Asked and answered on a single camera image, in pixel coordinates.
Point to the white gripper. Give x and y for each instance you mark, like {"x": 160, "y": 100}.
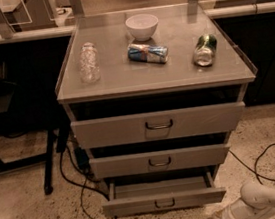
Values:
{"x": 241, "y": 211}

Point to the grey bottom drawer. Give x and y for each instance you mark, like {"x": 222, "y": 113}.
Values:
{"x": 140, "y": 198}

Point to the grey drawer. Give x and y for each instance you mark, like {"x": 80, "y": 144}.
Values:
{"x": 136, "y": 128}
{"x": 166, "y": 160}
{"x": 140, "y": 198}

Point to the grey middle drawer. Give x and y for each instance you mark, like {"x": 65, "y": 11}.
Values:
{"x": 166, "y": 160}

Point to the grey drawer cabinet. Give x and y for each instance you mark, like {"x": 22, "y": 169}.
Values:
{"x": 130, "y": 87}

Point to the grey top drawer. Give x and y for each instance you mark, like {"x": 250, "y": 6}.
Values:
{"x": 136, "y": 128}

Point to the green soda can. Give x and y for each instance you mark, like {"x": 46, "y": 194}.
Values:
{"x": 205, "y": 50}

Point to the black power adapter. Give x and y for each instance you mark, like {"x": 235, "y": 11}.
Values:
{"x": 82, "y": 159}

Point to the blue crushed soda can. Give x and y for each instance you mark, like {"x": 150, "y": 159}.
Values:
{"x": 147, "y": 53}

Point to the white ceramic bowl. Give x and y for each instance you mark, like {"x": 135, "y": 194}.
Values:
{"x": 142, "y": 27}

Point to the clear plastic bottle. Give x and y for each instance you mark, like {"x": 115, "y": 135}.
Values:
{"x": 89, "y": 68}

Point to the black table frame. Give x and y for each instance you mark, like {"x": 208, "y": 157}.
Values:
{"x": 28, "y": 104}

